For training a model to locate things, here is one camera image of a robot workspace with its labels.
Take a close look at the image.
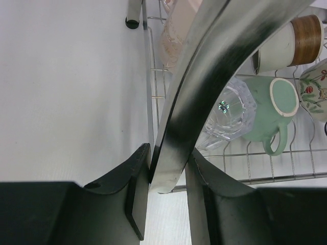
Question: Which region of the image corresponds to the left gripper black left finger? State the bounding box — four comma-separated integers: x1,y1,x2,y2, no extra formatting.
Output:
1,143,151,244

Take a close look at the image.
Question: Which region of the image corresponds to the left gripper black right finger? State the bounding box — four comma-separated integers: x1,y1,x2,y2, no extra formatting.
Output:
185,150,326,244

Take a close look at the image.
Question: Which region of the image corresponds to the clear glass cup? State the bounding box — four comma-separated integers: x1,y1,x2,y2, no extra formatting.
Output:
195,78,256,151

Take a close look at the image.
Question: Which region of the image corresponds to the teal cup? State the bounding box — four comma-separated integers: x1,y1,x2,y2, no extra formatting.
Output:
242,76,299,156

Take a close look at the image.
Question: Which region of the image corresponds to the steel two-tier dish rack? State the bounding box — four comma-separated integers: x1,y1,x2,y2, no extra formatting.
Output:
124,0,327,194

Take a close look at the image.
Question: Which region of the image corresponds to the cream mug green inside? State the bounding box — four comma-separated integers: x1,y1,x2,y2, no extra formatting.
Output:
297,59,326,122

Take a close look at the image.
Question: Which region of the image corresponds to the pink translucent tumbler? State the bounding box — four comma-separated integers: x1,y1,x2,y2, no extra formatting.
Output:
159,0,202,73

